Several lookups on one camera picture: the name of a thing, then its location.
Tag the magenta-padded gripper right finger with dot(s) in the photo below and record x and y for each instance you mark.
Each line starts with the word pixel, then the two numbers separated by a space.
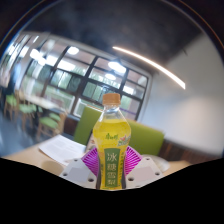
pixel 143 171

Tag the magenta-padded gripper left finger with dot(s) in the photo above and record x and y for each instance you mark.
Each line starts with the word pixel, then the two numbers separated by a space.
pixel 78 172

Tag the yellow drink bottle orange cap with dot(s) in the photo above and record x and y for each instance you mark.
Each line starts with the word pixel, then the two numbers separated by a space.
pixel 111 140

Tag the white paper sheet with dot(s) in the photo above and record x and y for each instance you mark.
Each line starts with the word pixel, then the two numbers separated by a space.
pixel 61 148

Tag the green upholstered bench backrest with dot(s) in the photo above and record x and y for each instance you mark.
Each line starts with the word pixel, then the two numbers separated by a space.
pixel 146 138

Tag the group of green-seated wooden chairs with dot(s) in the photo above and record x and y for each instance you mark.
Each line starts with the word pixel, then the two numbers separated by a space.
pixel 48 122

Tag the light wooden dining table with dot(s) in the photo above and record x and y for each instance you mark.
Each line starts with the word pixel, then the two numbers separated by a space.
pixel 40 102

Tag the long linear ceiling light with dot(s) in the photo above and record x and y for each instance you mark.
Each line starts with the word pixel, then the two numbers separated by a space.
pixel 156 65

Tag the dark-framed window wall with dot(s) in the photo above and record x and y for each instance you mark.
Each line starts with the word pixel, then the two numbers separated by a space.
pixel 80 80

